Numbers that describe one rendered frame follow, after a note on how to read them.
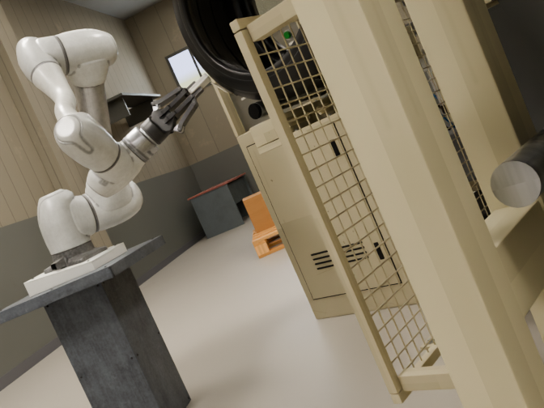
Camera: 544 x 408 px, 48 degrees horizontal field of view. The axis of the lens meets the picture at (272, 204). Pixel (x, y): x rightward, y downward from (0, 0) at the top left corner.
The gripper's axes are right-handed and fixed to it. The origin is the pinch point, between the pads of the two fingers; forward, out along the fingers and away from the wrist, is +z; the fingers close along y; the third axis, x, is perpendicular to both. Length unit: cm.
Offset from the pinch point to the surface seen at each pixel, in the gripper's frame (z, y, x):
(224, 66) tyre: 7.7, 4.9, 6.4
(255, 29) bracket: 7, 36, 67
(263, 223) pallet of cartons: -17, -61, -380
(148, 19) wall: 84, -515, -690
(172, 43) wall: 82, -463, -704
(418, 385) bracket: -16, 93, 46
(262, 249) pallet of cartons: -34, -35, -344
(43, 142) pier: -112, -273, -368
